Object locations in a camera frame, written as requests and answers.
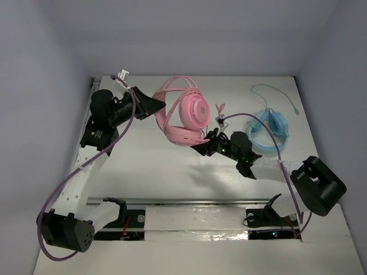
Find white foam block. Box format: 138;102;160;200
144;206;248;241

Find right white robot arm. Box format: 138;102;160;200
192;128;347;228

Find green headphone cable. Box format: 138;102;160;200
250;83;300;116

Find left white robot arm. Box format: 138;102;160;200
36;87;166;262

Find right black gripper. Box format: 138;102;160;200
190;128;241;162

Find pink headphones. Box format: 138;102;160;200
153;76;211;147

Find aluminium rail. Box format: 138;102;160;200
83;77;302;233

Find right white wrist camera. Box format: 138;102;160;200
215;114;229;132

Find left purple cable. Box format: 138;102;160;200
36;74;137;261

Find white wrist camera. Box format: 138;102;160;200
114;69;131;95
215;114;229;132

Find blue headphones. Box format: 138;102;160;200
247;108;289;154

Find purple cable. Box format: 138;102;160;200
223;113;313;240
36;74;137;261

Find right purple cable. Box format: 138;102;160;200
223;113;313;240

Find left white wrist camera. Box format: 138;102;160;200
114;69;131;95

